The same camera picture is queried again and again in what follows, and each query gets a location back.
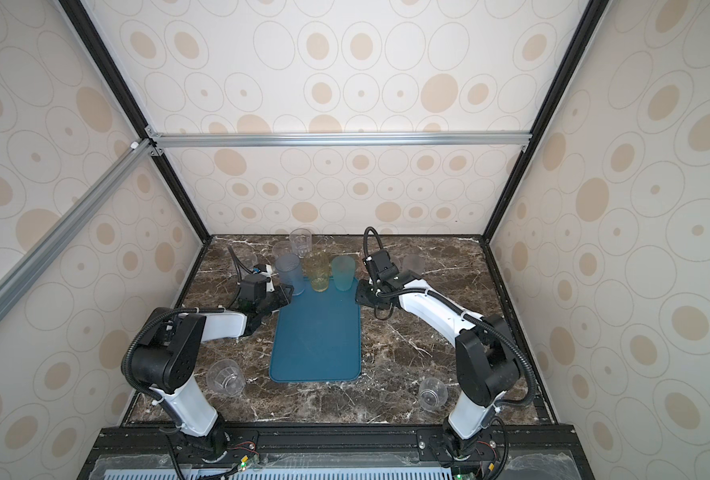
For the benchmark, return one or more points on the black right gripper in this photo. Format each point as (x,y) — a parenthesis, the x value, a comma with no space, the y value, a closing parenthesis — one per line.
(360,294)

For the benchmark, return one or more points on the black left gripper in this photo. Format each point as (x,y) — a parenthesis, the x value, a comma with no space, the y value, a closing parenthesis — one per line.
(281,295)

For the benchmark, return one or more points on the green textured plastic glass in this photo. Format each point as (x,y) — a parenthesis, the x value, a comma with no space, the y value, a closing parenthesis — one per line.
(343,269)

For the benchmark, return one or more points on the blue tall plastic glass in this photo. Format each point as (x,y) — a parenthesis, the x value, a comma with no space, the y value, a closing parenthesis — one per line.
(289,268)

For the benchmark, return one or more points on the yellow tall plastic glass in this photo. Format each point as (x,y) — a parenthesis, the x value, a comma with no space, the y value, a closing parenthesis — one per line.
(317,268)

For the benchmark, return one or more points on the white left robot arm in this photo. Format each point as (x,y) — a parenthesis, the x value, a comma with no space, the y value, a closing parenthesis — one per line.
(160,360)

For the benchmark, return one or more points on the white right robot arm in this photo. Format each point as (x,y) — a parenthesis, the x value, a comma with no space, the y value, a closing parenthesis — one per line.
(488,363)

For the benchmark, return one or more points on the teal plastic tray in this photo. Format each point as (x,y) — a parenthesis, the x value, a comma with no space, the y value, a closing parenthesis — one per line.
(318,338)

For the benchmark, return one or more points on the frosted textured clear glass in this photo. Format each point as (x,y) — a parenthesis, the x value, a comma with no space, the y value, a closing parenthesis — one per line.
(415,263)

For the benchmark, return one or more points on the clear faceted glass far left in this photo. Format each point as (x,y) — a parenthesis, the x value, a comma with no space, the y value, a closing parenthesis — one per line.
(243,256)

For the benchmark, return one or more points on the clear short faceted glass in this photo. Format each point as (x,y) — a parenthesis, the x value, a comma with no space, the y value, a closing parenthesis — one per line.
(281,248)

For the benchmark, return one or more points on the clear faceted glass back left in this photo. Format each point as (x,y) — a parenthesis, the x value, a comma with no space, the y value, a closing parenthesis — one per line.
(301,242)

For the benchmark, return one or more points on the clear glass front left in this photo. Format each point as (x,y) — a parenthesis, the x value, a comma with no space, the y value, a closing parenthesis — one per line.
(225,377)

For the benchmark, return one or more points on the clear glass front right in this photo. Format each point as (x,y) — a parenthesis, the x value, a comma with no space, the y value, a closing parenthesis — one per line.
(432,394)

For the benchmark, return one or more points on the silver horizontal back rail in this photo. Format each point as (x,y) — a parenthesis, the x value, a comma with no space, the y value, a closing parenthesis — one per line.
(344,139)

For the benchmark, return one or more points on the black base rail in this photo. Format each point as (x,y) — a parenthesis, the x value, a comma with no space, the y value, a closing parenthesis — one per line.
(374,451)

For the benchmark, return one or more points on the silver diagonal left rail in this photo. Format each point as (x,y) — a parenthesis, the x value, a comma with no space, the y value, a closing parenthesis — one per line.
(24,274)

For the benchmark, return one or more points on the black corner frame post left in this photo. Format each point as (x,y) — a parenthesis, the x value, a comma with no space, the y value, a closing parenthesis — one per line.
(78,17)

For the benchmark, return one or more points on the black corner frame post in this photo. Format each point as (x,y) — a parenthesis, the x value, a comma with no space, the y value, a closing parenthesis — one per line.
(78,17)
(577,46)

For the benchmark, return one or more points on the black corner frame post right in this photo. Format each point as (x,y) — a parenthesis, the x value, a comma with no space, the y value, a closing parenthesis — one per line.
(577,46)

